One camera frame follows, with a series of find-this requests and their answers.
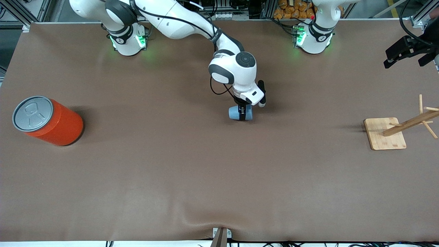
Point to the brown table mat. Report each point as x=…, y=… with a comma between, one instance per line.
x=219, y=164

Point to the bag of orange snacks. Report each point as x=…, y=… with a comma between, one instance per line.
x=291, y=10

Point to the wooden cup rack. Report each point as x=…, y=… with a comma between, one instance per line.
x=384, y=137

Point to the light blue plastic cup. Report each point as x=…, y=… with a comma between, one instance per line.
x=235, y=113

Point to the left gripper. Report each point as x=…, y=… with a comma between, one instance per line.
x=419, y=48

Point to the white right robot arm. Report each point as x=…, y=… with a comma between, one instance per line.
x=171, y=20

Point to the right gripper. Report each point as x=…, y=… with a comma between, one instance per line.
x=239, y=101

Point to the metal clamp bracket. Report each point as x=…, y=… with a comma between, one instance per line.
x=221, y=236

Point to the aluminium frame profile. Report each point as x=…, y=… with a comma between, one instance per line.
x=420, y=20
x=20, y=13

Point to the orange can with grey lid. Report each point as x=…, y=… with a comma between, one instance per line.
x=63, y=127

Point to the white power strip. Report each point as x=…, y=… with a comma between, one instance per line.
x=229, y=15

